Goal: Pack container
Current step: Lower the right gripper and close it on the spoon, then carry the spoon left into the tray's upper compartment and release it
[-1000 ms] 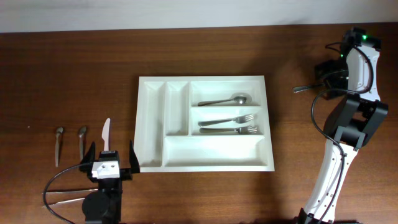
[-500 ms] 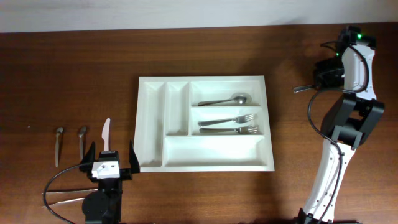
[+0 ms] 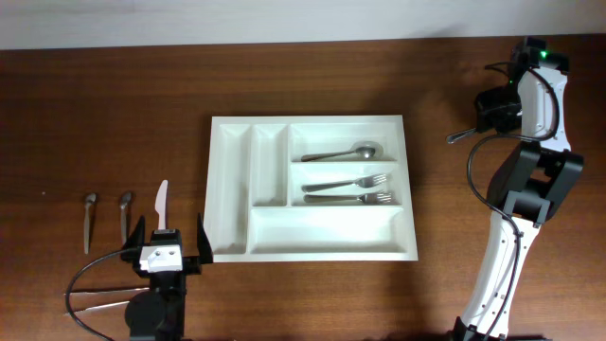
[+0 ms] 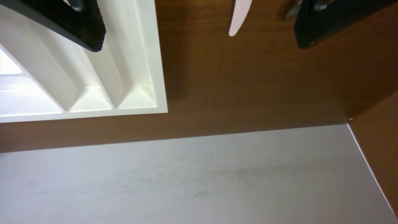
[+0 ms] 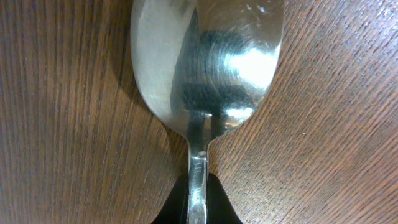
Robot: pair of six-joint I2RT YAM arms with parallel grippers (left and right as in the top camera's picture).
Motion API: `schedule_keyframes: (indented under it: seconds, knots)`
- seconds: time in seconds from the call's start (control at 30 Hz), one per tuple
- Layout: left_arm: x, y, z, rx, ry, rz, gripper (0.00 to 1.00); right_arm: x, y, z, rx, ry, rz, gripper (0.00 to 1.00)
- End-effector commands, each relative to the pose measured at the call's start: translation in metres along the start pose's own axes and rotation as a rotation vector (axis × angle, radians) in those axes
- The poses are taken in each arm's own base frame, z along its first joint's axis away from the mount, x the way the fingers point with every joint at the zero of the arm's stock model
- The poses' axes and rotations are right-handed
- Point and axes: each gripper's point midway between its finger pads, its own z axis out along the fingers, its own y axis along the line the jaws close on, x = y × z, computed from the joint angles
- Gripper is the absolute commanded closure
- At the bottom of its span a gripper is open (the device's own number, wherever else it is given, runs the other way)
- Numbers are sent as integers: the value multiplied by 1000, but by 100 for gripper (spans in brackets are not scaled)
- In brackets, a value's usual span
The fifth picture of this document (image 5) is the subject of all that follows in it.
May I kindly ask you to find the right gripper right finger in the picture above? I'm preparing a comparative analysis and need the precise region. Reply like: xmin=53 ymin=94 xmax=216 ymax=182
xmin=206 ymin=173 xmax=242 ymax=224

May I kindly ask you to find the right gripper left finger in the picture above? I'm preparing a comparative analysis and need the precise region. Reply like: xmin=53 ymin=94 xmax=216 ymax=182
xmin=152 ymin=175 xmax=188 ymax=224

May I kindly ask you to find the steel tablespoon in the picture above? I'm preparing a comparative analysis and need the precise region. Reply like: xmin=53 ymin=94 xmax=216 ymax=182
xmin=131 ymin=0 xmax=284 ymax=223

